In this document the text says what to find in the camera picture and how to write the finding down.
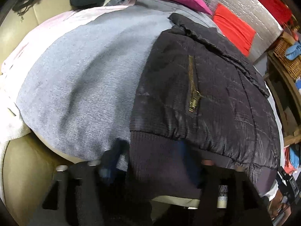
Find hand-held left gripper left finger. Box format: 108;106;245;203
30;144;153;226

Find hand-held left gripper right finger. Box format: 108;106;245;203
200;160;273;226

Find dark quilted zip jacket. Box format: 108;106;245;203
126;12;281;199

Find person's right forearm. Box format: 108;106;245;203
267;186;292;220

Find beige sofa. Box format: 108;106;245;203
0;0;200;226

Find wooden table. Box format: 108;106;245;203
263;52;301;144

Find grey blanket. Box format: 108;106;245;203
15;0;224;167

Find wicker basket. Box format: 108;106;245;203
273;38;301;82

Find light blue cloth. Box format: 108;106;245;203
284;45;301;60

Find pale pink white blanket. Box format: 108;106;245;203
0;5;132;144

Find red pillow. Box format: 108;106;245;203
212;3;257;57

